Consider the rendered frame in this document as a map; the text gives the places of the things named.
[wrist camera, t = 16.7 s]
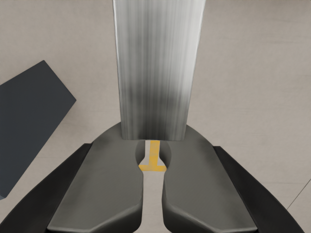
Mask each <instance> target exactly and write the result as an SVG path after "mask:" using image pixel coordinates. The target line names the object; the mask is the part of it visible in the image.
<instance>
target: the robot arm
mask: <svg viewBox="0 0 311 233"><path fill-rule="evenodd" d="M144 157H145V141H144V140H123V138H122V129H121V122H119V123H117V124H115V125H114V126H112V127H110V128H109V129H108V130H106V131H105V132H103V133H102V134H101V135H99V136H98V137H97V138H96V139H95V140H94V141H93V142H92V143H84V144H83V145H82V146H81V147H79V148H78V149H77V150H76V151H75V152H74V153H73V154H71V155H70V156H69V157H68V158H67V159H66V160H65V161H63V162H62V163H61V164H60V165H59V166H58V167H57V168H56V169H55V170H53V171H52V172H51V173H50V174H49V175H48V176H47V177H45V178H44V179H43V180H42V181H41V182H40V183H38V184H37V185H36V186H35V187H34V188H33V189H32V190H31V191H30V192H29V193H28V194H27V195H26V196H25V197H23V199H22V200H21V201H20V202H19V203H18V204H17V205H16V206H15V207H14V208H13V209H12V210H11V212H10V213H9V214H8V215H7V216H6V218H5V219H4V220H3V221H2V222H1V223H0V233H133V232H135V231H136V230H137V229H138V228H139V227H140V225H141V222H142V211H143V172H142V171H141V169H140V168H139V164H140V163H141V161H142V160H143V159H144ZM159 158H160V159H161V160H162V161H163V163H164V164H165V166H166V168H167V170H166V171H165V173H164V180H163V189H162V214H163V222H164V225H165V227H166V228H167V229H168V230H169V231H170V232H172V233H305V232H304V231H303V229H302V228H301V227H300V225H299V224H298V223H297V222H296V221H295V219H294V218H293V217H292V216H291V214H290V213H289V212H288V211H287V210H286V208H285V207H284V206H283V205H282V204H281V203H280V202H279V201H278V200H277V199H276V198H275V197H274V195H272V194H271V193H270V192H269V191H268V190H267V189H266V188H265V187H264V186H263V185H262V184H261V183H260V182H259V181H258V180H256V179H255V178H254V177H253V176H252V175H251V174H250V173H249V172H248V171H247V170H246V169H244V168H243V167H242V166H241V165H240V164H239V163H238V162H237V161H236V160H235V159H234V158H233V157H231V156H230V155H229V154H228V153H227V152H226V151H225V150H224V149H223V148H222V147H220V146H213V145H212V144H211V143H210V142H209V141H208V140H207V139H206V138H205V137H204V136H202V135H201V134H200V133H199V132H198V131H196V130H195V129H193V128H192V127H190V126H189V125H186V131H185V137H184V140H183V141H160V150H159Z"/></svg>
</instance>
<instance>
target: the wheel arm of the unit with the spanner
mask: <svg viewBox="0 0 311 233"><path fill-rule="evenodd" d="M205 3H206V0H112V7H113V20H114V33H115V45H116V58H117V72H118V90H119V103H120V116H121V129H122V138H123V140H144V141H183V140H184V137H185V131H186V125H187V117H188V111H189V105H190V99H191V93H192V87H193V79H194V73H195V67H196V61H197V55H198V49H199V41H200V35H201V29H202V23H203V17H204V11H205Z"/></svg>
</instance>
